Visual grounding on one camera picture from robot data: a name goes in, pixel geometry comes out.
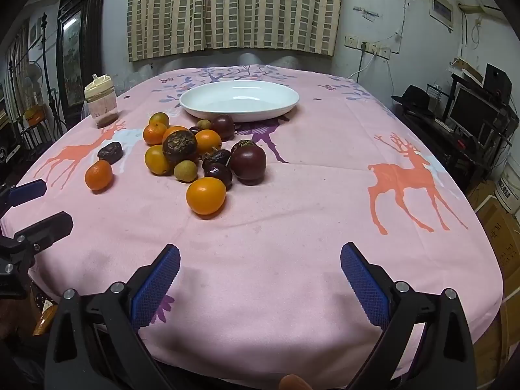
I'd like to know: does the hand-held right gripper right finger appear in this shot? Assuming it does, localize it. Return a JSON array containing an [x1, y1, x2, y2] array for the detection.
[[340, 242, 477, 390]]

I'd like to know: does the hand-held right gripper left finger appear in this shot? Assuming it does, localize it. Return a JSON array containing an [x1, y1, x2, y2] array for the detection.
[[44, 244, 181, 390]]

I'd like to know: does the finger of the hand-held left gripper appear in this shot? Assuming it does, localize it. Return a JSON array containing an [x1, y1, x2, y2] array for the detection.
[[0, 211, 74, 261], [0, 179, 48, 218]]

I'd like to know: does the small orange mandarin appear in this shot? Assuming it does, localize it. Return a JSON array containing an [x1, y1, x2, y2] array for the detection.
[[162, 125, 189, 141], [143, 123, 168, 146], [195, 129, 222, 155], [84, 160, 113, 191]]

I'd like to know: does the large smooth orange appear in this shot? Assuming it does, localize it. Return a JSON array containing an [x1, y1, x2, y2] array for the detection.
[[186, 177, 227, 215]]

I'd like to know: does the dark mangosteen with dry calyx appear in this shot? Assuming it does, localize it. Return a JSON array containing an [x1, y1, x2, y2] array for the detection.
[[163, 131, 198, 166]]

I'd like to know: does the purple passion fruit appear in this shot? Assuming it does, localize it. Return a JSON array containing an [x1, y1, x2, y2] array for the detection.
[[230, 140, 267, 186]]

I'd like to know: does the dark brown passion fruit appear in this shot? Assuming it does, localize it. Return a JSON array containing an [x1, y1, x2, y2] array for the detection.
[[210, 114, 236, 141]]

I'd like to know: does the white oval plate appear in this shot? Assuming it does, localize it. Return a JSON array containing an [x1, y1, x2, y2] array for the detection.
[[179, 80, 300, 123]]

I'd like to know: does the person's right hand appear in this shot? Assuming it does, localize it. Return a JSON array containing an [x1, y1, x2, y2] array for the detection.
[[279, 374, 311, 390]]

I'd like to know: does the orange stool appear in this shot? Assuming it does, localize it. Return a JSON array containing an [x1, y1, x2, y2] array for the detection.
[[20, 105, 53, 147]]

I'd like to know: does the pink deer print tablecloth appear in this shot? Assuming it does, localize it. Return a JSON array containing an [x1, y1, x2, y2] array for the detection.
[[0, 64, 504, 379]]

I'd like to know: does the standing fan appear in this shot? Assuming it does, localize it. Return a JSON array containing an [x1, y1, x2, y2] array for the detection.
[[23, 62, 44, 108]]

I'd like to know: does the plastic jar with cream lid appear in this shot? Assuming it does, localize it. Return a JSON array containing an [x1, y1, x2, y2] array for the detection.
[[84, 74, 119, 128]]

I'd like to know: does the black coat stand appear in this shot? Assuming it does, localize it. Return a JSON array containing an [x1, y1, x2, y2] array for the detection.
[[37, 13, 66, 139]]

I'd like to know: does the cardboard box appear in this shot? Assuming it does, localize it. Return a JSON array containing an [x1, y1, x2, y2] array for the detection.
[[475, 201, 520, 285]]

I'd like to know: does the dark framed picture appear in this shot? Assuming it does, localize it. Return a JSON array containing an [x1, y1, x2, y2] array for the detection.
[[56, 0, 109, 119]]

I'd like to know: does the white bucket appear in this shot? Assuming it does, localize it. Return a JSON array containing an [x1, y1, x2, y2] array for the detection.
[[496, 158, 520, 212]]

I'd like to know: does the black hat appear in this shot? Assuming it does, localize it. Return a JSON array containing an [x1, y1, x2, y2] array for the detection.
[[392, 85, 435, 116]]

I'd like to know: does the computer monitor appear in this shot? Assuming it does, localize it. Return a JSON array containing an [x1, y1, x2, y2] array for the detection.
[[448, 83, 500, 139]]

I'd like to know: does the black speaker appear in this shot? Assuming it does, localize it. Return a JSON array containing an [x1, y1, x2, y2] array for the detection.
[[483, 64, 513, 94]]

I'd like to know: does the striped beige curtain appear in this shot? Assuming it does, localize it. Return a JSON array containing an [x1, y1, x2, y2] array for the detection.
[[128, 0, 344, 62]]

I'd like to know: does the white power cable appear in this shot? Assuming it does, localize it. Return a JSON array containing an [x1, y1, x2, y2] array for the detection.
[[347, 46, 380, 80]]

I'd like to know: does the white framed wall panel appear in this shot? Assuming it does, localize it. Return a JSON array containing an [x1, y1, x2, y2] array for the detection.
[[431, 0, 454, 31]]

